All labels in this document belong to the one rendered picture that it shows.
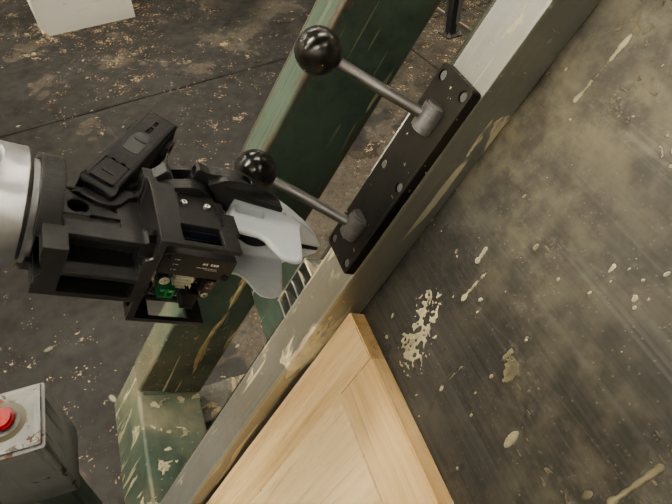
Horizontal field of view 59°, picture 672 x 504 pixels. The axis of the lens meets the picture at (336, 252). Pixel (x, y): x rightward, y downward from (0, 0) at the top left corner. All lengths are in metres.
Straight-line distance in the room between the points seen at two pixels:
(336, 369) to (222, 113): 2.73
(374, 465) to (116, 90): 3.20
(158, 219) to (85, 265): 0.05
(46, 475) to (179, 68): 2.89
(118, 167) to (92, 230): 0.06
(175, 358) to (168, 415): 0.10
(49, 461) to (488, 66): 0.87
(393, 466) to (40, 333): 2.00
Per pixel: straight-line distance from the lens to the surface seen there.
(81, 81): 3.75
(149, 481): 0.98
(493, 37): 0.49
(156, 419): 1.03
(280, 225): 0.44
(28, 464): 1.07
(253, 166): 0.51
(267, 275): 0.45
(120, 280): 0.37
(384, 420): 0.54
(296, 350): 0.62
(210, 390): 1.16
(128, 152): 0.43
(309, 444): 0.64
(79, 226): 0.37
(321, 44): 0.47
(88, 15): 4.30
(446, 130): 0.48
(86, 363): 2.27
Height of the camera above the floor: 1.77
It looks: 47 degrees down
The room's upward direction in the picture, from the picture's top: straight up
